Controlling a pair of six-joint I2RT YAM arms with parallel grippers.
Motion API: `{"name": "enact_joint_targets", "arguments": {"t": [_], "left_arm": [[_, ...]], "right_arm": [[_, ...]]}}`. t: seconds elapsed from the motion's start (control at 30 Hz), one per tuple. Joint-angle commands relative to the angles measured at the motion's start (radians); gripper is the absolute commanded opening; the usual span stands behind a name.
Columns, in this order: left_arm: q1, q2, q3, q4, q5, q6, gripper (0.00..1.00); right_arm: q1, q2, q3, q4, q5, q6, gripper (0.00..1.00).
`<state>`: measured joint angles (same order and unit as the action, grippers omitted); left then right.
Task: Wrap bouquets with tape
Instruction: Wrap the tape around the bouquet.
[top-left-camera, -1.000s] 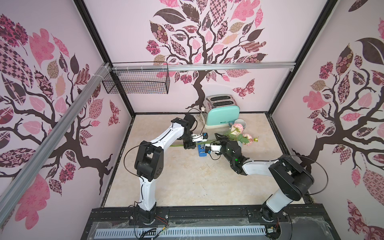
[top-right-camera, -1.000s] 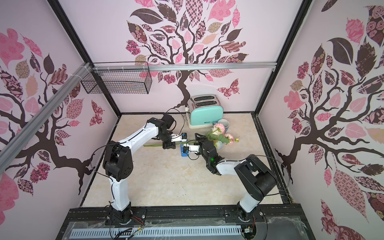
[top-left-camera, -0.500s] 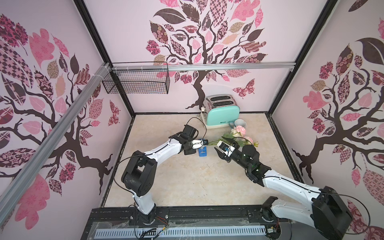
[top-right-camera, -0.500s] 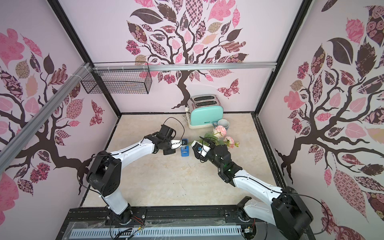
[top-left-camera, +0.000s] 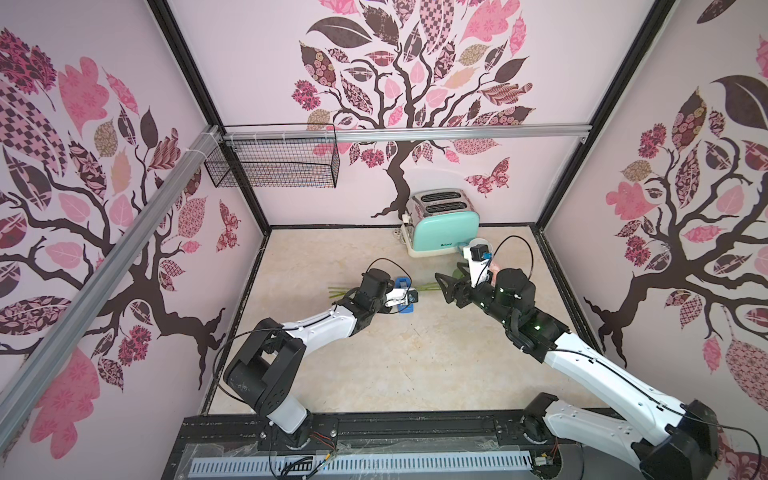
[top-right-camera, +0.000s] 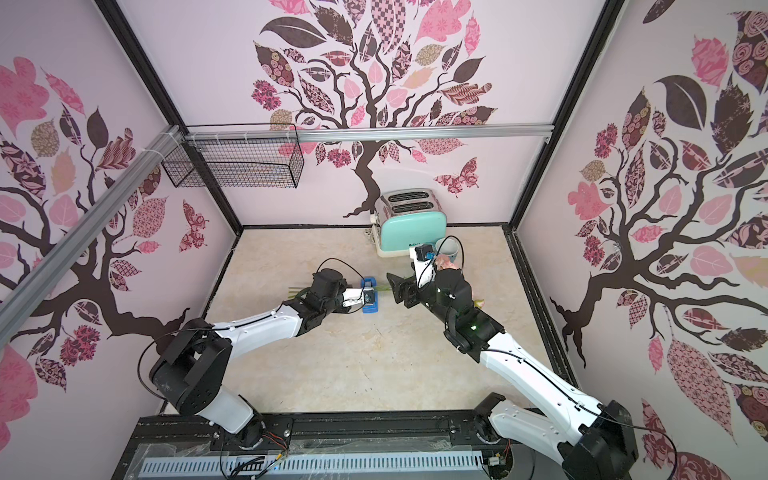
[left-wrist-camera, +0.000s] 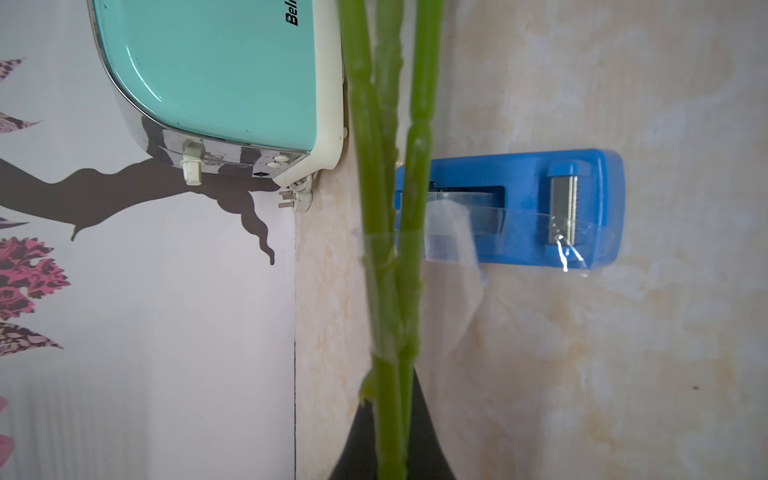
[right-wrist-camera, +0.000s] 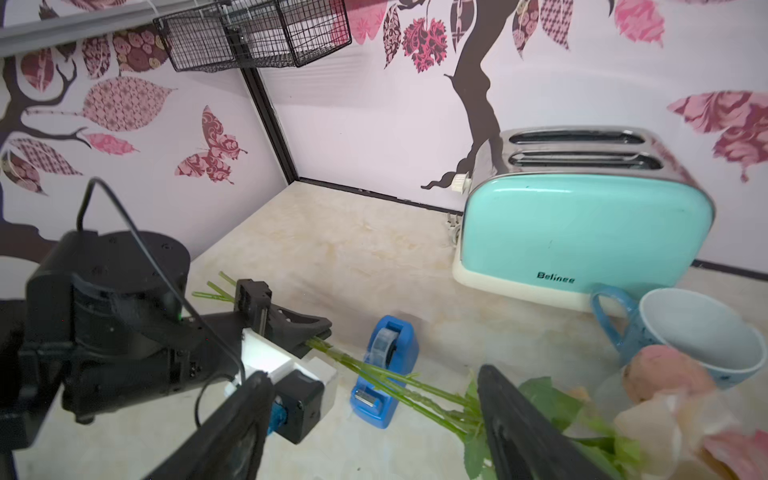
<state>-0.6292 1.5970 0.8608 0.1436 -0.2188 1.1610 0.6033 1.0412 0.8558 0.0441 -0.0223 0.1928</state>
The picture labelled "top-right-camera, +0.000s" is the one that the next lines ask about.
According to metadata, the artificial flower bouquet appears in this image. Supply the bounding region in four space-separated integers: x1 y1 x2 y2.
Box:
287 286 485 307

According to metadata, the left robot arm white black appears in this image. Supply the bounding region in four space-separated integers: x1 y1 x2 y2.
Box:
149 269 364 448

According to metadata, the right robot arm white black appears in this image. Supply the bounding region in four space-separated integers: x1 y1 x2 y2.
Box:
387 269 638 479

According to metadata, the glass jar pink lid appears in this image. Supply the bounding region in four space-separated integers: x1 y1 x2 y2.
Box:
435 254 459 271

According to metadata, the blue floral mug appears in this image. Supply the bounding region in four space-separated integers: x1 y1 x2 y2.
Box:
435 236 461 257

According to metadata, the mint green toaster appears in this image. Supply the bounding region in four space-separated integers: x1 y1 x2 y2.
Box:
371 188 447 258

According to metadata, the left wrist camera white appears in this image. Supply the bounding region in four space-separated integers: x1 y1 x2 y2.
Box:
342 288 363 307

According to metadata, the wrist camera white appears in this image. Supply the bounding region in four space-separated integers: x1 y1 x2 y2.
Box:
342 288 363 307
409 243 435 286

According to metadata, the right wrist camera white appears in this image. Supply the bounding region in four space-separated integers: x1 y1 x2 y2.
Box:
409 243 435 286

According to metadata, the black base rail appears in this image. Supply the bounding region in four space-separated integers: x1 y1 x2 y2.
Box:
111 410 565 479

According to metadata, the black wire basket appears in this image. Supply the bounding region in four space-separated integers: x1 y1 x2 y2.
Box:
162 123 305 189

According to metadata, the white slotted cable duct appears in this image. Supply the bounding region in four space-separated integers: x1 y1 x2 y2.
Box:
128 451 485 479

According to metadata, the aluminium frame rail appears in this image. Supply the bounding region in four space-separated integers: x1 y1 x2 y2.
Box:
1 123 554 344

